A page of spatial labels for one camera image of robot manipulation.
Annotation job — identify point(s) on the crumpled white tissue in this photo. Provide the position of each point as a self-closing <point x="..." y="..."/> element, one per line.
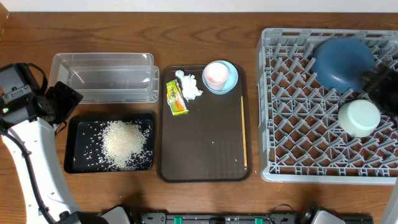
<point x="189" y="85"/>

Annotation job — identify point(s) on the black waste tray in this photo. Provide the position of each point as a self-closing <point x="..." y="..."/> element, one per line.
<point x="84" y="149"/>

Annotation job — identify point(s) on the green yellow snack wrapper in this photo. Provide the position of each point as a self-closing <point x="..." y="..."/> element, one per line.
<point x="175" y="99"/>

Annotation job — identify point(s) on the pile of white rice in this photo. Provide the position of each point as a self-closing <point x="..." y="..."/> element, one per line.
<point x="121" y="141"/>

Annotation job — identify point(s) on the pink white cup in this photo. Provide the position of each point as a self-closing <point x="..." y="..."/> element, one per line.
<point x="216" y="75"/>

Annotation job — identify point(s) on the brown serving tray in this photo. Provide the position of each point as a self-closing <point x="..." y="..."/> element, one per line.
<point x="205" y="145"/>

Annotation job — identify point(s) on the grey dishwasher rack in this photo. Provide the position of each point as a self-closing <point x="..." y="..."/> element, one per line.
<point x="300" y="138"/>

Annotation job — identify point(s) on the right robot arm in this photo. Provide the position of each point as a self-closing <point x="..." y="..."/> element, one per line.
<point x="320" y="215"/>

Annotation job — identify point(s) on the clear plastic bin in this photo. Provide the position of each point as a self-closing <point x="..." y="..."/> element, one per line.
<point x="108" y="77"/>

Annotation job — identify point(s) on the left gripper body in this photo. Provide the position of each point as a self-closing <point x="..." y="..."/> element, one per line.
<point x="61" y="103"/>

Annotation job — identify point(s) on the mint green bowl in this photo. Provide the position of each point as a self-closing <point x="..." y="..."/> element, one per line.
<point x="359" y="118"/>

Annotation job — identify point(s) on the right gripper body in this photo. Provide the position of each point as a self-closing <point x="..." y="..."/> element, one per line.
<point x="384" y="88"/>

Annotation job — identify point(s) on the light blue saucer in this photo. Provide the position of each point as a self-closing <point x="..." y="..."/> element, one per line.
<point x="231" y="81"/>

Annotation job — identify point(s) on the dark blue plate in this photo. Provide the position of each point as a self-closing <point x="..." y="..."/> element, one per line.
<point x="340" y="62"/>

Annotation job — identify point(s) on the wooden chopstick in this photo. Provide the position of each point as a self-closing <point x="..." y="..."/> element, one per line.
<point x="244" y="134"/>

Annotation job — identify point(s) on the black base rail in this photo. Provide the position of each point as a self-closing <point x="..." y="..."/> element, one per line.
<point x="162" y="218"/>

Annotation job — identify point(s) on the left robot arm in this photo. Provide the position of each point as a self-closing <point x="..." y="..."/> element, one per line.
<point x="31" y="114"/>

